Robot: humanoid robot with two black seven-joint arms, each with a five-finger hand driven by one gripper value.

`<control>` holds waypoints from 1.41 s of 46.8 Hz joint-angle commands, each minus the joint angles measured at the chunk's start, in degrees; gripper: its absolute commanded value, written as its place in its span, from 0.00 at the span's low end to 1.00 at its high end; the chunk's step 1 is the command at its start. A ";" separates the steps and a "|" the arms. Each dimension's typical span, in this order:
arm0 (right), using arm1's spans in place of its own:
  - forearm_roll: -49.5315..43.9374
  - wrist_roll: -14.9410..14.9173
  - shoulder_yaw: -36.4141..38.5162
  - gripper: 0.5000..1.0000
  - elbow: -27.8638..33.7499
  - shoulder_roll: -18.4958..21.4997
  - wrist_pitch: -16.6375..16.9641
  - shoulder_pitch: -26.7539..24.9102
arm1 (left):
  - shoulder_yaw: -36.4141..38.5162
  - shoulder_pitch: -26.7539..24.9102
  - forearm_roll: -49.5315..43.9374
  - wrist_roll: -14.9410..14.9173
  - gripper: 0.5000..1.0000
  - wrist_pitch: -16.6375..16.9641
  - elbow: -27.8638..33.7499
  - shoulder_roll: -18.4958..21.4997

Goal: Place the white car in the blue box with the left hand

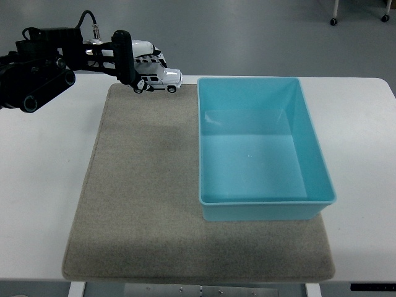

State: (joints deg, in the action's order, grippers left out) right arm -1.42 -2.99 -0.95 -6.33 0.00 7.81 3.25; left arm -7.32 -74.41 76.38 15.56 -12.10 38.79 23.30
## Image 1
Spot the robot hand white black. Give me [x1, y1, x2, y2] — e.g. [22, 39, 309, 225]
[131, 39, 170, 95]

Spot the white toy car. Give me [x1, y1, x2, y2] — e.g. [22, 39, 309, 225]
[136, 60, 184, 94]

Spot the blue plastic box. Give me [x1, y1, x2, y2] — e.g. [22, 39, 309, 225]
[197, 76, 337, 222]

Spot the beige fabric mat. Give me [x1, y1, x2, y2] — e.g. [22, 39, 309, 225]
[61, 82, 337, 284]

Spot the white cart leg with caster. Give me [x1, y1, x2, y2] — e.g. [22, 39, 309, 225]
[329, 0, 339, 27]
[381, 0, 392, 23]

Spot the grey metal plate with screws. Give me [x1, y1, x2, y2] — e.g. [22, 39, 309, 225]
[123, 284, 279, 297]

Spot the white table leg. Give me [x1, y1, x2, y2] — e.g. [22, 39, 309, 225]
[67, 282, 86, 297]
[305, 283, 322, 297]

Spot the black table control panel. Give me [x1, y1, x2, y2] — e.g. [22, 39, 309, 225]
[350, 283, 396, 292]

